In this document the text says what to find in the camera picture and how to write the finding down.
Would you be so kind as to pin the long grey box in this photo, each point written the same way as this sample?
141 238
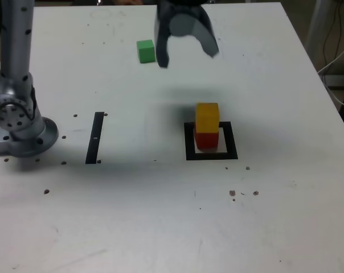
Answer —
340 81

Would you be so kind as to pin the black tape strip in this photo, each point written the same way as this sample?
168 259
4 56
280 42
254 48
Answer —
94 136

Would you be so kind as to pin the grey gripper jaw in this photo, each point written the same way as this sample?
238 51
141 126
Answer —
206 34
161 42

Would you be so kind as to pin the red cube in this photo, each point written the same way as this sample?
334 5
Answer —
206 141

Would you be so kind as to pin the white upright post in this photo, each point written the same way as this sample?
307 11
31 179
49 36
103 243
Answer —
317 17

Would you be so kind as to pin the green cube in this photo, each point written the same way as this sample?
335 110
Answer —
145 52

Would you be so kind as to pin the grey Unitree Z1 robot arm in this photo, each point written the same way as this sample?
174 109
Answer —
26 136

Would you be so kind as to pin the yellow cube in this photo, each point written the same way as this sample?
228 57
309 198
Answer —
207 119

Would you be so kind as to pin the black tape square outline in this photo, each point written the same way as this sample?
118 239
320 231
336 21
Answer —
189 142

